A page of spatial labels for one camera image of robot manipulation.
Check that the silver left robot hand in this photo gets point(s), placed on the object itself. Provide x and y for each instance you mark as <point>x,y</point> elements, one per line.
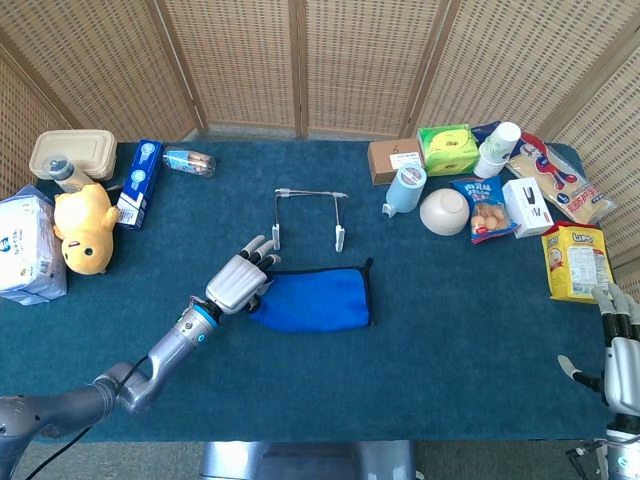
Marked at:
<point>237,282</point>

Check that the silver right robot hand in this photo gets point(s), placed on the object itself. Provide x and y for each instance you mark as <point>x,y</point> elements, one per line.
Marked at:
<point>622,380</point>

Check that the grey and blue cloth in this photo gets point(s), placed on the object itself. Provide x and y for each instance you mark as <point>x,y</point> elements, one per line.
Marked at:
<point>325,300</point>

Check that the yellow Lipo snack bag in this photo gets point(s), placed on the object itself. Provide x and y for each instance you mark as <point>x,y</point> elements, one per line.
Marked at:
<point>580,260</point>

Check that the clear plastic snack bottle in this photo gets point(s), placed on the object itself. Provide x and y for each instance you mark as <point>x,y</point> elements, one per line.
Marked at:
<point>190,161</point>

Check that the blue toothpaste box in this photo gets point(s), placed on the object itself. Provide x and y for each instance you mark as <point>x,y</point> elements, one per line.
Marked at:
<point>140,185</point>

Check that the yellow plush toy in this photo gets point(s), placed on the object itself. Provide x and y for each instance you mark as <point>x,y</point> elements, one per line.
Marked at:
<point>85,225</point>

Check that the silver robot torso base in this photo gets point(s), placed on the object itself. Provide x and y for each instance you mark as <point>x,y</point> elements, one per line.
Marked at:
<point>300,460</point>

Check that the teal carpet table mat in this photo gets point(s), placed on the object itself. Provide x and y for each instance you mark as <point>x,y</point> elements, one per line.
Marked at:
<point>400,380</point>

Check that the light blue cylindrical cup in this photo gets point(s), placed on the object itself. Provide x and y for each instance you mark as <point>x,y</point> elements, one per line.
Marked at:
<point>405,192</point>

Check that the brown cardboard box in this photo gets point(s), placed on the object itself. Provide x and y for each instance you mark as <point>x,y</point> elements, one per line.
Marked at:
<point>387,160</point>

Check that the cartoon printed glove package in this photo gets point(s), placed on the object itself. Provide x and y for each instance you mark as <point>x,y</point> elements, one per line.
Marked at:
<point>575,190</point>

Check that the white stapler box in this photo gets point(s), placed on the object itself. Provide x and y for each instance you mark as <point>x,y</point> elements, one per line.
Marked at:
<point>527,207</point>

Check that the beige bottle with grey cap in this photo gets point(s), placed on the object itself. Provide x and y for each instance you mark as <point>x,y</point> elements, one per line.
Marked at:
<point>62,170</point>

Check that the beige lidded lunch box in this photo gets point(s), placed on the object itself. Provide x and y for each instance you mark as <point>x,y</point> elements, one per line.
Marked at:
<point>75,147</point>

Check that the blue biscuit snack bag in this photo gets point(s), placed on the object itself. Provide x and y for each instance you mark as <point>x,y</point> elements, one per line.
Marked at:
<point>485,215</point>

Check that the beige upturned bowl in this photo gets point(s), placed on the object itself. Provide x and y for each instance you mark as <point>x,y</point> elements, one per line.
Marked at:
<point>444,212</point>

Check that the white tissue pack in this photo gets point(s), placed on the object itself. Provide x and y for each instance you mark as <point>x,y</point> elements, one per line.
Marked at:
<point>20,240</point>

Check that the woven bamboo folding screen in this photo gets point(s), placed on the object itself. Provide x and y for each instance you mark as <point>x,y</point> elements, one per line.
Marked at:
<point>350,65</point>

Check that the green tissue pack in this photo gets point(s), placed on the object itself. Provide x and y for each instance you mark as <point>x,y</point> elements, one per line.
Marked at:
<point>447,147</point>

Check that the stack of paper cups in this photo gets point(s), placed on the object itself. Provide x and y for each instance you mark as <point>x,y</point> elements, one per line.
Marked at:
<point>495,150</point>

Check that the dark blue snack bag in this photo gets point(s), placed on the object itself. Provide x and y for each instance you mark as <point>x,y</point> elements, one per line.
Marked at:
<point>482,132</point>

